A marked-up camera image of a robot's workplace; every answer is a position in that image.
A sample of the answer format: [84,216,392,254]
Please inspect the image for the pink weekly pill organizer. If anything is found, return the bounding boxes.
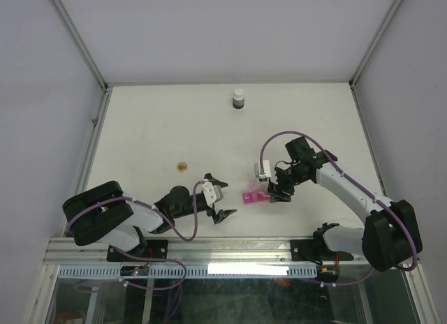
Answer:
[242,180,270,205]

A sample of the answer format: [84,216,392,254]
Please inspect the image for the gold bottle cap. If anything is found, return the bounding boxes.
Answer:
[177,161,188,172]

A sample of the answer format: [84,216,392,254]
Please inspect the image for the clear bottle yellow pills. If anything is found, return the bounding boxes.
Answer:
[250,179,269,196]

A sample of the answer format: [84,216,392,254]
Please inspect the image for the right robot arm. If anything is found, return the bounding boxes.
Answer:
[258,133,423,272]

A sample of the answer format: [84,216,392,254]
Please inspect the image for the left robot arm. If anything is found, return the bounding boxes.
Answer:
[62,173,236,260]

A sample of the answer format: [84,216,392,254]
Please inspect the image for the white cap dark bottle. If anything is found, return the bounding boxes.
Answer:
[232,88,245,110]

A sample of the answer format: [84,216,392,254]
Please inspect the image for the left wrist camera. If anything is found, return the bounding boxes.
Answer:
[201,181,224,207]

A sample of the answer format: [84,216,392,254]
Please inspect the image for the aluminium mounting rail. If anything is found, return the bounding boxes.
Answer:
[45,235,378,269]

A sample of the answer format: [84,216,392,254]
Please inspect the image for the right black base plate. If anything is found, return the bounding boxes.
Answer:
[290,239,323,265]

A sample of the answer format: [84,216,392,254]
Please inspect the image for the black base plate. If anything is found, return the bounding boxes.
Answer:
[290,239,323,265]
[106,239,168,263]

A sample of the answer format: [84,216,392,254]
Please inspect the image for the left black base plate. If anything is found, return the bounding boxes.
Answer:
[106,239,168,263]

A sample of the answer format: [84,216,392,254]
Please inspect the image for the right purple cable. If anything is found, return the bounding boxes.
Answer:
[259,130,420,272]

